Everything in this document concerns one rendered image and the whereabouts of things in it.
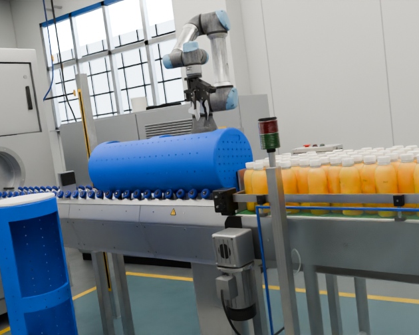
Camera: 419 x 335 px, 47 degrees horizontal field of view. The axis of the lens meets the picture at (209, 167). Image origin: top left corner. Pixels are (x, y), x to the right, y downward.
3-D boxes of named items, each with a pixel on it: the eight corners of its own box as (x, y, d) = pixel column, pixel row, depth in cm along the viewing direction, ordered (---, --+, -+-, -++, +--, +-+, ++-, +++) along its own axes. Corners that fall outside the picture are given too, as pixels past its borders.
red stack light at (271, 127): (266, 132, 159) (265, 121, 159) (282, 131, 155) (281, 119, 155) (255, 134, 155) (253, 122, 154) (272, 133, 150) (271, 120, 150)
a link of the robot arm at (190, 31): (183, 13, 269) (158, 55, 234) (201, 9, 266) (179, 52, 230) (189, 32, 276) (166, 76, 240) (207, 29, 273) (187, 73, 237)
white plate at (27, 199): (-25, 206, 211) (-25, 209, 211) (24, 202, 201) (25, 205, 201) (20, 194, 237) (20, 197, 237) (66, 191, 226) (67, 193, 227)
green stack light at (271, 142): (267, 147, 160) (266, 133, 159) (284, 146, 156) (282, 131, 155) (257, 150, 155) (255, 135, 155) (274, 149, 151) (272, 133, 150)
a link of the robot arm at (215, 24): (215, 112, 274) (205, 15, 270) (241, 109, 269) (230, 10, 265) (208, 112, 262) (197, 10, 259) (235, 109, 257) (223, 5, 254)
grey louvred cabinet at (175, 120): (114, 246, 552) (96, 120, 539) (286, 256, 430) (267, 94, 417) (78, 261, 508) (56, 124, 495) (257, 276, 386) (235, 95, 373)
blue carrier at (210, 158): (130, 191, 278) (128, 142, 278) (255, 190, 221) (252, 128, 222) (88, 195, 256) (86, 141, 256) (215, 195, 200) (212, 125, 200)
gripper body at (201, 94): (195, 102, 232) (191, 77, 231) (208, 100, 227) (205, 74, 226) (184, 103, 226) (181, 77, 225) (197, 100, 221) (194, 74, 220)
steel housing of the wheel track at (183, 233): (30, 232, 361) (23, 187, 358) (279, 256, 221) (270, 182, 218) (-7, 242, 339) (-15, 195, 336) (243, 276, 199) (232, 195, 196)
